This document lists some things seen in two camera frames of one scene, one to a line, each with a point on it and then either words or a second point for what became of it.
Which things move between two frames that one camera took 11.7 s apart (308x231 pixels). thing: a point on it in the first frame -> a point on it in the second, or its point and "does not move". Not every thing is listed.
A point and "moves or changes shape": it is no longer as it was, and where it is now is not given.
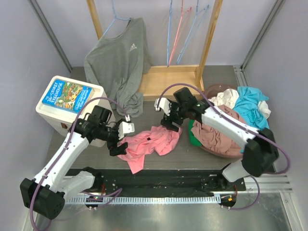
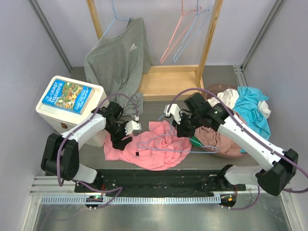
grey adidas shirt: [118, 65] does not move
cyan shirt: [248, 108] does not move
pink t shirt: [139, 144] moves or changes shape
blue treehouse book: [67, 96] does not move
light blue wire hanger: [170, 9] -> [178, 134]
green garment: [194, 141] does not move
